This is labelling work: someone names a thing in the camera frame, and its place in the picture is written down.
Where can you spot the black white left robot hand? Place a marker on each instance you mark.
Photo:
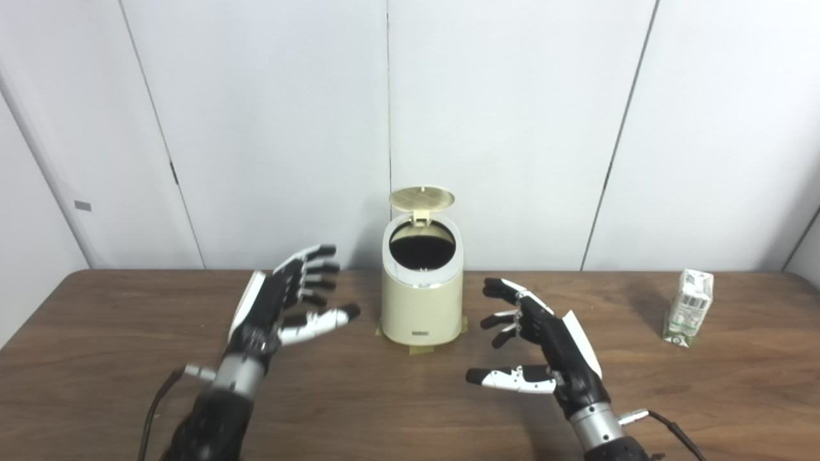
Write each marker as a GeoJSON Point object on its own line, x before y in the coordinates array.
{"type": "Point", "coordinates": [262, 314]}

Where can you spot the round cream bin lid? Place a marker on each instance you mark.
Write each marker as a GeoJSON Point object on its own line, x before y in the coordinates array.
{"type": "Point", "coordinates": [421, 198]}

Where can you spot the grey wall label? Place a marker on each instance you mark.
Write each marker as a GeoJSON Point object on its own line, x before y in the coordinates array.
{"type": "Point", "coordinates": [82, 205]}

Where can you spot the white green milk carton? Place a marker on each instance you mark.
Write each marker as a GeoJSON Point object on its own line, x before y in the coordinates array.
{"type": "Point", "coordinates": [688, 307]}

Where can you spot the cream-colored trash bin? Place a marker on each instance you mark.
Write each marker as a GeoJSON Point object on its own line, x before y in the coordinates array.
{"type": "Point", "coordinates": [421, 304]}

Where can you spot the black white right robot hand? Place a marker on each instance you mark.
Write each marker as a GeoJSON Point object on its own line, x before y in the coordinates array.
{"type": "Point", "coordinates": [573, 362]}

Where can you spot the black panel hinge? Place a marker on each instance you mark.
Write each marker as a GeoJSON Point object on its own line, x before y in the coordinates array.
{"type": "Point", "coordinates": [173, 173]}

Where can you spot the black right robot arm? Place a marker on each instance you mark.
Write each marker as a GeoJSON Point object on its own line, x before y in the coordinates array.
{"type": "Point", "coordinates": [602, 435]}

